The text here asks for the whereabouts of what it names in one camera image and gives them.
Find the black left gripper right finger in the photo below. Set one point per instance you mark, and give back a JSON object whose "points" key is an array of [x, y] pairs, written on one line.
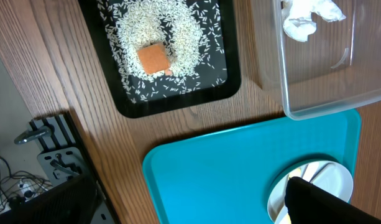
{"points": [[308, 204]]}

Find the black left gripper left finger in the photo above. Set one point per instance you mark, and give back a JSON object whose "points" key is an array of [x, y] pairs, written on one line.
{"points": [[74, 201]]}

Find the yellow plastic spoon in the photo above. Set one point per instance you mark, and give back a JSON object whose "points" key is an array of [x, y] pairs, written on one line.
{"points": [[295, 173]]}

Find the orange food cube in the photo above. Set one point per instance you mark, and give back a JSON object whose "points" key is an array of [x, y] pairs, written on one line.
{"points": [[154, 59]]}

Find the white napkin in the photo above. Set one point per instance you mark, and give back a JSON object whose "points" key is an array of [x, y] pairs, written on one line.
{"points": [[297, 20]]}

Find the black food waste tray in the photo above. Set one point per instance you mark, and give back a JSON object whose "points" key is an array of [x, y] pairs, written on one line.
{"points": [[177, 99]]}

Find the grey plate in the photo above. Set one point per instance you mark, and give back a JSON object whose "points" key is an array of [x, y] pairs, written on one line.
{"points": [[329, 176]]}

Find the grey metal clamp lever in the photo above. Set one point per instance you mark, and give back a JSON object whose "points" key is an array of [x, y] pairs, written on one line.
{"points": [[28, 136]]}

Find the teal plastic tray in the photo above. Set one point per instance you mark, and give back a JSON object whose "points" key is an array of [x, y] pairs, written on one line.
{"points": [[225, 177]]}

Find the clear plastic bin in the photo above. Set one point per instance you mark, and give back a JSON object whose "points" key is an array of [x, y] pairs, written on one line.
{"points": [[338, 68]]}

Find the pile of white rice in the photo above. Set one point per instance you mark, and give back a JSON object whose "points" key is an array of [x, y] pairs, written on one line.
{"points": [[191, 33]]}

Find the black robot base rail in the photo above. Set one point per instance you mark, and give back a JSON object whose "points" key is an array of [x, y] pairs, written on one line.
{"points": [[64, 156]]}

